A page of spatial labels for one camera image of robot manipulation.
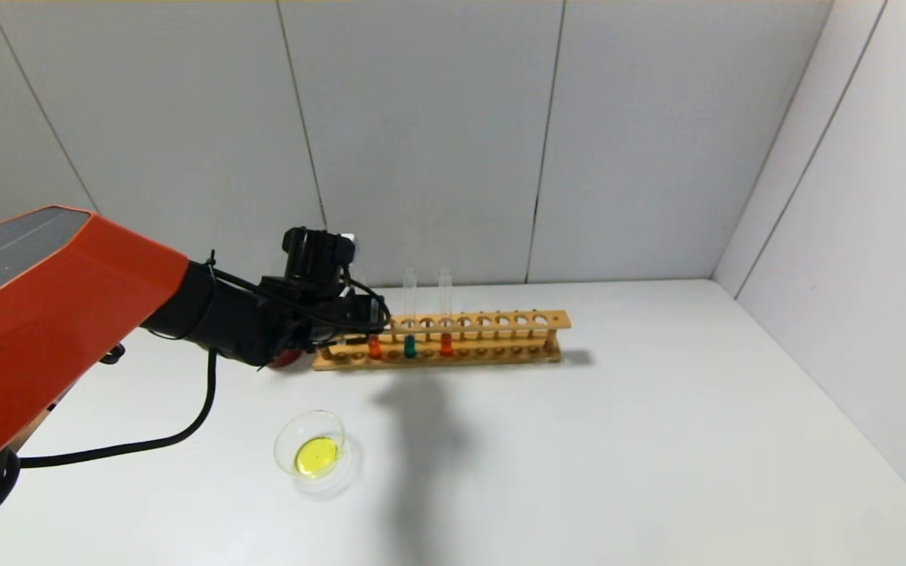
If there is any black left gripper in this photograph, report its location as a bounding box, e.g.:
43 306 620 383
321 294 385 336

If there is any test tube with orange-red pigment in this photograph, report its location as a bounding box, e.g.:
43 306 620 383
355 271 383 361

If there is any test tube with green pigment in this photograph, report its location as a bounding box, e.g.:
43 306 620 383
403 268 419 360

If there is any test tube with red pigment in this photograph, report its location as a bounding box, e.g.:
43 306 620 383
438 269 455 358

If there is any wooden test tube rack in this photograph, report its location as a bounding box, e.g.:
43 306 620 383
311 310 572 372

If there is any clear glass dish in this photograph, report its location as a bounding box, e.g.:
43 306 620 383
274 409 362 496

